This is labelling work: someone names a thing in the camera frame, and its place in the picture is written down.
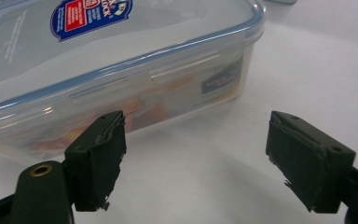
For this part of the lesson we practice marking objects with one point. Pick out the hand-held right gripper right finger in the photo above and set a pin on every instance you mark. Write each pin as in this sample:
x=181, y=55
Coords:
x=310, y=161

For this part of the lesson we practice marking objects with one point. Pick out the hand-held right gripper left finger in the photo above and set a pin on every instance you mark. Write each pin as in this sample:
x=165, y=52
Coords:
x=96, y=161

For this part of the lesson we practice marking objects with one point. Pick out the large clear food container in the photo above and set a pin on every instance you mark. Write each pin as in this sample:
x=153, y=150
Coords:
x=136, y=40

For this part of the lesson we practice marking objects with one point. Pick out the orange red food pieces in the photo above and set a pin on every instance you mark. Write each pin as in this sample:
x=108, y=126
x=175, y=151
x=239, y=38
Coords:
x=150, y=115

